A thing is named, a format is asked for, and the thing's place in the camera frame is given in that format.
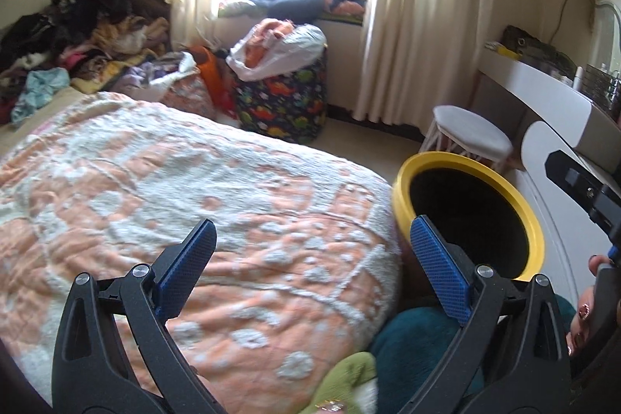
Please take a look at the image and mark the wavy frame mirror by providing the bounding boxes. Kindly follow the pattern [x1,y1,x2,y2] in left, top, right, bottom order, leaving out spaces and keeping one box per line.
[594,2,621,33]

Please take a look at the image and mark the yellow round waste bin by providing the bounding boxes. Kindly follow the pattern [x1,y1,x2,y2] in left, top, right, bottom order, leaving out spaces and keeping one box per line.
[392,152,546,284]

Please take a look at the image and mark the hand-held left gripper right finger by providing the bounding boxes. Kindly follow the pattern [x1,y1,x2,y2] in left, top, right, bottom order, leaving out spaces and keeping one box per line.
[402,215,573,414]

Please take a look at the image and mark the yellow box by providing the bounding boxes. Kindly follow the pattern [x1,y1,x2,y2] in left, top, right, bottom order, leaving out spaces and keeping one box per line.
[482,42,517,58]

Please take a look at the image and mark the green fleece garment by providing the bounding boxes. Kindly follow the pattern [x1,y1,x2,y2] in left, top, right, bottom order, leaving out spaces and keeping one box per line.
[310,353,379,414]

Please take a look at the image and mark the white round stool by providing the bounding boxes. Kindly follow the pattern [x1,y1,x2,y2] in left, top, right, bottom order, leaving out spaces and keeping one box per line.
[420,105,514,170]

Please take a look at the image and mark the white dressing desk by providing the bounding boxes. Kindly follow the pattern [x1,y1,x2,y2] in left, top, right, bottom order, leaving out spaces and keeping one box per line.
[473,50,621,298]

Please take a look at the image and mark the dinosaur print fabric basket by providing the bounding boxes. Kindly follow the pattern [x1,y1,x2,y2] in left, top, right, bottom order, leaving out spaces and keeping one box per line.
[233,55,328,138]

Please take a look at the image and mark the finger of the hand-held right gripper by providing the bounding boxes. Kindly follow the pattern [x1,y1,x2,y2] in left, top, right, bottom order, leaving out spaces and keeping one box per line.
[544,149,621,250]

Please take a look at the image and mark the light blue garment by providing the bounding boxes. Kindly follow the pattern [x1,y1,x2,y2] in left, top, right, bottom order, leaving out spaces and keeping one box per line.
[10,69,71,126]

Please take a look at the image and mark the orange bag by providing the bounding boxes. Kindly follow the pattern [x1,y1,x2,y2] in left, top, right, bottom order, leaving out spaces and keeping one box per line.
[189,46,229,114]

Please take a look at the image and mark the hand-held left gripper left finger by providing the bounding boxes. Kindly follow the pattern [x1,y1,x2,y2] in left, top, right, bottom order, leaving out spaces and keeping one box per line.
[51,217,229,414]

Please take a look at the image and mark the dark bag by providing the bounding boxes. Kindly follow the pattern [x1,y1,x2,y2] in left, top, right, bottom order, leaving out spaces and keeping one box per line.
[500,25,571,70]

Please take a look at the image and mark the grey hose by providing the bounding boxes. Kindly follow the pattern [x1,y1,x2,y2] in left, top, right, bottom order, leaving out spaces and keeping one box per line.
[558,0,600,41]

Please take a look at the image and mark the person's right hand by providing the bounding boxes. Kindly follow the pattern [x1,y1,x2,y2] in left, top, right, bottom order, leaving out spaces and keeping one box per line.
[565,254,608,355]

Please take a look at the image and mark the pink floral storage bag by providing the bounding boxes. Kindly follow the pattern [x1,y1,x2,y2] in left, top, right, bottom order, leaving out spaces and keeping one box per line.
[162,72,217,119]

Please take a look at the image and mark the white purple garments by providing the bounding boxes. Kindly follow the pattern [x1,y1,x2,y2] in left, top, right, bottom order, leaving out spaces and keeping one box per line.
[119,52,197,92]

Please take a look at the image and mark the pile of clothes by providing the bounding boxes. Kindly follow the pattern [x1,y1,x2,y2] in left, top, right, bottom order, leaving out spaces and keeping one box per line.
[0,0,170,104]

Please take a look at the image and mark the orange towel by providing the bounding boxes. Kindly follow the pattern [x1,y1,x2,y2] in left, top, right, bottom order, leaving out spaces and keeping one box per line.
[245,19,297,66]

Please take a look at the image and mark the metal wire rack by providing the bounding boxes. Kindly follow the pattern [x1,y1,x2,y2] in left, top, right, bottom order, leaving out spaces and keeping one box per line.
[585,64,621,114]

